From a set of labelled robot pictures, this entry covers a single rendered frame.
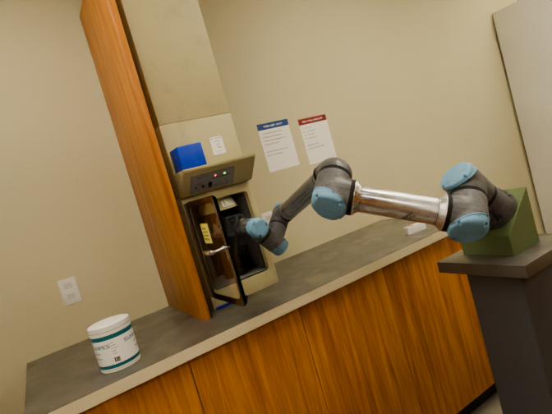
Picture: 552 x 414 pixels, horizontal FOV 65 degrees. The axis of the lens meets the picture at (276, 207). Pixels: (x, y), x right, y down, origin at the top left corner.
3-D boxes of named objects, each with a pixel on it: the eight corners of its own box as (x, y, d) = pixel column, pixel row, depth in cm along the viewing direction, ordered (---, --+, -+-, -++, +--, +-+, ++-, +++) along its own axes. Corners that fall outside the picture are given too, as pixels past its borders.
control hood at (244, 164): (180, 199, 172) (172, 174, 172) (250, 179, 188) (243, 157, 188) (189, 195, 162) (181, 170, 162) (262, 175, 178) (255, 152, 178)
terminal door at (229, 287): (214, 297, 174) (186, 202, 172) (247, 306, 148) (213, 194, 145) (213, 298, 174) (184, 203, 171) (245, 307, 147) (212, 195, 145)
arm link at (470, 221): (494, 188, 132) (317, 161, 142) (497, 226, 123) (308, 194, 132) (480, 213, 141) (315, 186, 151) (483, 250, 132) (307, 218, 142)
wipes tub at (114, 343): (98, 368, 144) (85, 325, 143) (136, 351, 151) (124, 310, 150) (103, 379, 133) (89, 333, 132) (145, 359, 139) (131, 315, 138)
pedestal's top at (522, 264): (581, 244, 142) (578, 232, 142) (527, 278, 126) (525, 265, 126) (492, 244, 170) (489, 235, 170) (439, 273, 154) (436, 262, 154)
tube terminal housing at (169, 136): (194, 303, 197) (144, 139, 192) (254, 278, 213) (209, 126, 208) (213, 310, 175) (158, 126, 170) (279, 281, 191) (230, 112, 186)
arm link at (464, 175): (494, 175, 143) (469, 150, 138) (497, 204, 135) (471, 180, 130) (461, 190, 152) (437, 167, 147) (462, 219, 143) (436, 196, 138)
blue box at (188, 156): (175, 173, 171) (168, 152, 171) (199, 167, 176) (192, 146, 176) (183, 170, 163) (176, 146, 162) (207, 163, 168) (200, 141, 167)
